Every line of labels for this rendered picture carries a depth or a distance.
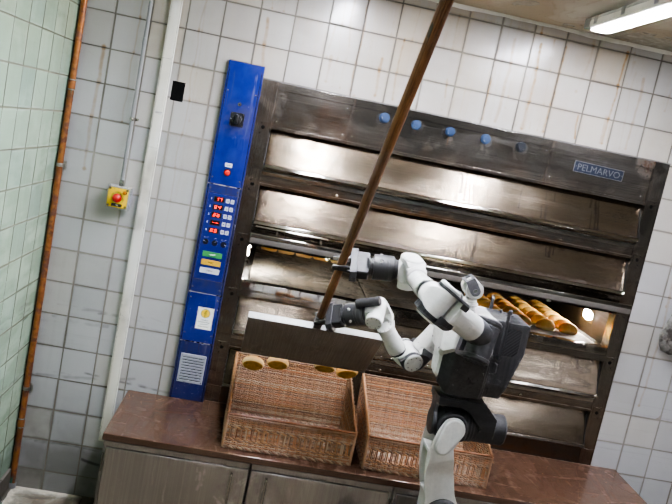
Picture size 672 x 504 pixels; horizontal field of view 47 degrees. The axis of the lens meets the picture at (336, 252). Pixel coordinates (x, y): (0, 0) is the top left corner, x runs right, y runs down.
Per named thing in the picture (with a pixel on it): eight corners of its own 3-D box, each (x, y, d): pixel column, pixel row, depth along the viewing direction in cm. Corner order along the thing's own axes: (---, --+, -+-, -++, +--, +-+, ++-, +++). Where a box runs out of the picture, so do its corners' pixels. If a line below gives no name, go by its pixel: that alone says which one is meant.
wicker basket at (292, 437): (224, 405, 367) (235, 349, 363) (340, 423, 374) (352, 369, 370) (218, 448, 319) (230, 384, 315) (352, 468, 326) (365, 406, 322)
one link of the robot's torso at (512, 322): (495, 386, 303) (515, 298, 298) (516, 417, 269) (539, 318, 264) (420, 372, 302) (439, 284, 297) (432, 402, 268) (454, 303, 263)
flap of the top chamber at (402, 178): (263, 170, 352) (271, 128, 356) (634, 244, 370) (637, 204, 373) (264, 167, 348) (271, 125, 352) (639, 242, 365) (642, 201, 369)
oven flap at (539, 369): (232, 334, 363) (240, 292, 367) (593, 398, 381) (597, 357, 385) (231, 333, 359) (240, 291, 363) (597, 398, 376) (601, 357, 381)
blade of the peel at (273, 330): (383, 340, 311) (384, 334, 313) (247, 317, 305) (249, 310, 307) (364, 372, 342) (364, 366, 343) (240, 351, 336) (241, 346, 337)
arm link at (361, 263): (353, 240, 264) (388, 244, 264) (351, 255, 272) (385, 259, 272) (349, 272, 258) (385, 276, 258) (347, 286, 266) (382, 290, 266)
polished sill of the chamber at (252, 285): (240, 286, 367) (241, 277, 366) (600, 352, 384) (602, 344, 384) (239, 288, 361) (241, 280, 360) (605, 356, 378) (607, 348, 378)
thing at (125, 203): (107, 205, 351) (111, 183, 349) (130, 209, 352) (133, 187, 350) (104, 206, 343) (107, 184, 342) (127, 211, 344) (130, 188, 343)
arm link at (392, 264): (382, 289, 263) (416, 293, 262) (386, 258, 260) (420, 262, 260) (382, 279, 273) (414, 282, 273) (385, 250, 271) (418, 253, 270)
